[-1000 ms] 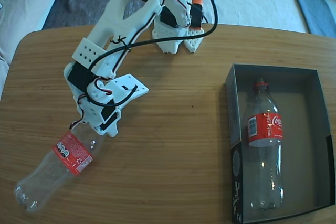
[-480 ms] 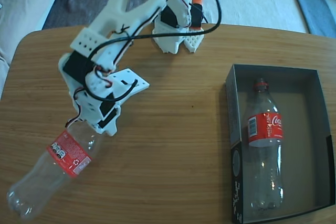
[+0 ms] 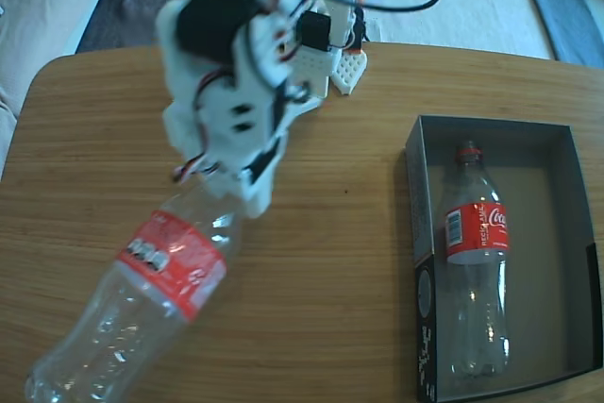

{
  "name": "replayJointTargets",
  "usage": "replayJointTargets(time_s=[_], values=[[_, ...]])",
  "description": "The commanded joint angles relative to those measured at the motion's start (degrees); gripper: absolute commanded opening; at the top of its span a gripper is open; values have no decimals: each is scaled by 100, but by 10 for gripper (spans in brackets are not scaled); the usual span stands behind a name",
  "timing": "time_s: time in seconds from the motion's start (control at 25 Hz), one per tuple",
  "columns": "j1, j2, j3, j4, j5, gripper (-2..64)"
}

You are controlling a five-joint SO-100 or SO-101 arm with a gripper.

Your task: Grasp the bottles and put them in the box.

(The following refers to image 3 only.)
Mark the clear bottle small print label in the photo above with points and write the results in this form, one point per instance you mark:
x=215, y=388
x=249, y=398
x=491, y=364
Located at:
x=174, y=256

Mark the clear bottle white logo label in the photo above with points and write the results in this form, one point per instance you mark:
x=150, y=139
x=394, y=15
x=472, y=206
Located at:
x=476, y=233

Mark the grey cardboard box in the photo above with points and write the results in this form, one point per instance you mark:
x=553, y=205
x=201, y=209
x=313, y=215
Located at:
x=542, y=256

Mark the white cloth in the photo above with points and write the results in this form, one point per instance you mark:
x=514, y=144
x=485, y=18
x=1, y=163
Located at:
x=472, y=25

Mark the beige sofa cushion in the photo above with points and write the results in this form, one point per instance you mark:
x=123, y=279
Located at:
x=42, y=6

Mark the blue grey cloth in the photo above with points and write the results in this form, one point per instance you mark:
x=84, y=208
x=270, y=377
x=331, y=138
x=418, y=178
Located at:
x=561, y=11

